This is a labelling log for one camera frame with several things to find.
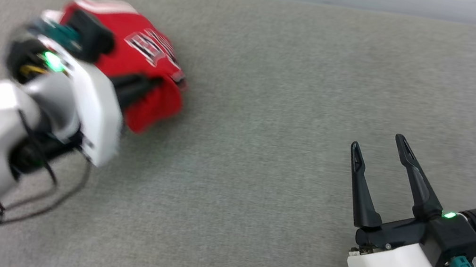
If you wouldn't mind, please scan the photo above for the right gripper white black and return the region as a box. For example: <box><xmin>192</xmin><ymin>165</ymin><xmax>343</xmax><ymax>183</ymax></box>
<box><xmin>332</xmin><ymin>127</ymin><xmax>476</xmax><ymax>267</ymax></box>

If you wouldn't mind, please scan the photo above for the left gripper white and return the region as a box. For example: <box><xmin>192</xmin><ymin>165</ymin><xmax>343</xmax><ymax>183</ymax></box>
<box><xmin>0</xmin><ymin>3</ymin><xmax>173</xmax><ymax>175</ymax></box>

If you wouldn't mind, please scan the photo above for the red white sports garment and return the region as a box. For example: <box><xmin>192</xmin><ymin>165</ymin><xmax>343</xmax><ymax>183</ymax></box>
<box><xmin>44</xmin><ymin>0</ymin><xmax>199</xmax><ymax>140</ymax></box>

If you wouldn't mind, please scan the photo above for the left camera cable teal plug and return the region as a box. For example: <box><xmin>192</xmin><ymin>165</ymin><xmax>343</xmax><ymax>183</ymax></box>
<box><xmin>37</xmin><ymin>19</ymin><xmax>86</xmax><ymax>54</ymax></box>

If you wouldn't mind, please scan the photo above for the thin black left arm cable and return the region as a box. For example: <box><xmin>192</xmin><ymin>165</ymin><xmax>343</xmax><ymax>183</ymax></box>
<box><xmin>0</xmin><ymin>146</ymin><xmax>93</xmax><ymax>256</ymax></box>

